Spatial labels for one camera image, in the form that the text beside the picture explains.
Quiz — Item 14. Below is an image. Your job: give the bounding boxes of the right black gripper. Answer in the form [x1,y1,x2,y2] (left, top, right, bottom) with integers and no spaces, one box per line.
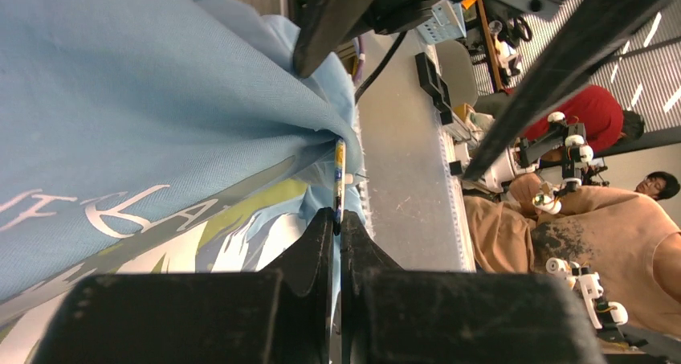
[288,0,672,181]

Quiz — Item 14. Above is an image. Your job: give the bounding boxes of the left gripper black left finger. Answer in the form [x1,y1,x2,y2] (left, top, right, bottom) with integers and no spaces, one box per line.
[33,208,334,363]

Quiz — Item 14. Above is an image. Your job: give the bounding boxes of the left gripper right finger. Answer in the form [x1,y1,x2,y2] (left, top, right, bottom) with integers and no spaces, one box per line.
[340,212,605,363]

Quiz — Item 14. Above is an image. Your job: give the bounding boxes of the blue round brooch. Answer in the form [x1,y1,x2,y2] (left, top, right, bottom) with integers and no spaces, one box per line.
[332,138,366,227]

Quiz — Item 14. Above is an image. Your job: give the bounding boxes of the light blue printed t-shirt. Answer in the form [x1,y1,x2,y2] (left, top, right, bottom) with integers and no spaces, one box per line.
[1,0,365,363]

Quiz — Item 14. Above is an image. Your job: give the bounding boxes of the person in red shirt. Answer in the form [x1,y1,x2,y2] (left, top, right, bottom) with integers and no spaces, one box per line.
[510,84,646,149]

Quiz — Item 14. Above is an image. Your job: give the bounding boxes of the person in tan shirt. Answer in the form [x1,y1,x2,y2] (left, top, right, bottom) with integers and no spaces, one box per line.
[463,174,680,337]

